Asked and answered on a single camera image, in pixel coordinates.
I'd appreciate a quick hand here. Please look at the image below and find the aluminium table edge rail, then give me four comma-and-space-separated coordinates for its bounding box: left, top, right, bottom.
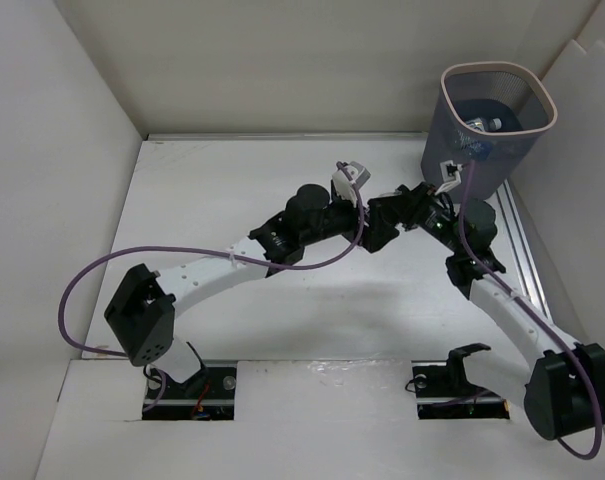
146, 131, 428, 142

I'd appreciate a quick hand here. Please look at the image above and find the green-blue label clear bottle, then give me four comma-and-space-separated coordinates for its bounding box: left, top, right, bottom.
458, 117, 503, 157

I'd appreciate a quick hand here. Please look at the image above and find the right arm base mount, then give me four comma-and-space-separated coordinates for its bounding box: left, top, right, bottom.
404, 343, 510, 420

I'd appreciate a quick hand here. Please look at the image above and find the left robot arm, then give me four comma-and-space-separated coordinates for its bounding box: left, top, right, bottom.
104, 180, 369, 397

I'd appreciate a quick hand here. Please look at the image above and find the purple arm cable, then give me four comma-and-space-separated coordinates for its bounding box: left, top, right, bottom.
451, 162, 605, 460
57, 162, 371, 401

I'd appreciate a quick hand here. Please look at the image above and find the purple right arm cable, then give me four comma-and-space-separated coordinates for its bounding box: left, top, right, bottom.
451, 162, 605, 460

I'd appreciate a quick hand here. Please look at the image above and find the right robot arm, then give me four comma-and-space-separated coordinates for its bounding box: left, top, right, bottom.
365, 183, 605, 440

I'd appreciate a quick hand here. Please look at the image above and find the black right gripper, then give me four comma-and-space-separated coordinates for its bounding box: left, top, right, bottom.
374, 181, 465, 254

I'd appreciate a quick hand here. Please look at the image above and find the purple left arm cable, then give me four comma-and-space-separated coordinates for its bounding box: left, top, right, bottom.
57, 162, 371, 401

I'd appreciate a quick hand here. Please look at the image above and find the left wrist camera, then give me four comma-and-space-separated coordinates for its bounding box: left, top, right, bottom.
332, 162, 371, 206

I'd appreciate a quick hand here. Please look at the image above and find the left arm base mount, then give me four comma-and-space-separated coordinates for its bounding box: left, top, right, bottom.
142, 362, 237, 422

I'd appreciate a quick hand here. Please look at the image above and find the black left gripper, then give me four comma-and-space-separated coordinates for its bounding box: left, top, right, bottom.
300, 187, 397, 252

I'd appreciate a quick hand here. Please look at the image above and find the grey mesh waste bin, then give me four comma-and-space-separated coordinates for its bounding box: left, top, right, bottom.
421, 61, 558, 200

